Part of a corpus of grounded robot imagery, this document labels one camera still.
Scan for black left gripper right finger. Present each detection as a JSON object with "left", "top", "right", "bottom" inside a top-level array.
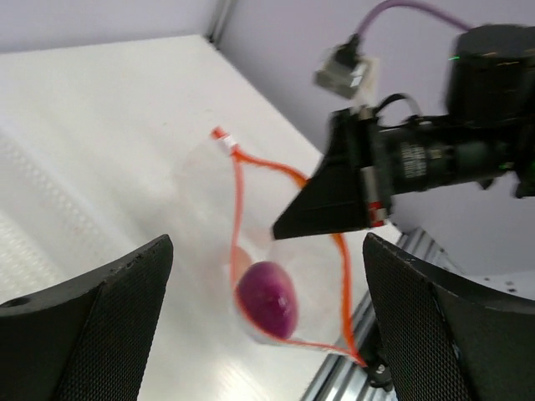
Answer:
[{"left": 363, "top": 233, "right": 534, "bottom": 400}]

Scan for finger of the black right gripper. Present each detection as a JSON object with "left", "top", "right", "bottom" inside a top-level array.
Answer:
[{"left": 272, "top": 110, "right": 370, "bottom": 240}]

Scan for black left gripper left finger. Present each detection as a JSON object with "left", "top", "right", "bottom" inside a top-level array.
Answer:
[{"left": 1, "top": 235, "right": 173, "bottom": 401}]

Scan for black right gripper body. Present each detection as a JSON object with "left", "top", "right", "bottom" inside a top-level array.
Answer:
[{"left": 354, "top": 23, "right": 535, "bottom": 229}]

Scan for clear zip bag red zipper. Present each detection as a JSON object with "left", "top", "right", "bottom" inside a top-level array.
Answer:
[{"left": 171, "top": 124, "right": 369, "bottom": 368}]

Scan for beige egg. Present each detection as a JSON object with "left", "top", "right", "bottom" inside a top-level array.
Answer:
[{"left": 230, "top": 246, "right": 252, "bottom": 285}]

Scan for purple red onion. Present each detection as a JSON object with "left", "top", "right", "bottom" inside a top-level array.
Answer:
[{"left": 237, "top": 261, "right": 298, "bottom": 340}]

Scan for white perforated plastic basket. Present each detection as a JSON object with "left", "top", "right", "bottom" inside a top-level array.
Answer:
[{"left": 1, "top": 134, "right": 121, "bottom": 302}]

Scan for aluminium front rail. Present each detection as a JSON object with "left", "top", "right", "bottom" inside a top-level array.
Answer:
[{"left": 302, "top": 227, "right": 464, "bottom": 401}]

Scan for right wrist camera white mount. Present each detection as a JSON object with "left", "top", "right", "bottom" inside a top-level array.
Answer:
[{"left": 313, "top": 33, "right": 380, "bottom": 108}]

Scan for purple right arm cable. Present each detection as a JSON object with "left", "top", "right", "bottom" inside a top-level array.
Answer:
[{"left": 354, "top": 0, "right": 473, "bottom": 41}]

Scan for right aluminium frame post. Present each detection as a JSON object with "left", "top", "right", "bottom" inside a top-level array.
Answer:
[{"left": 206, "top": 0, "right": 238, "bottom": 48}]

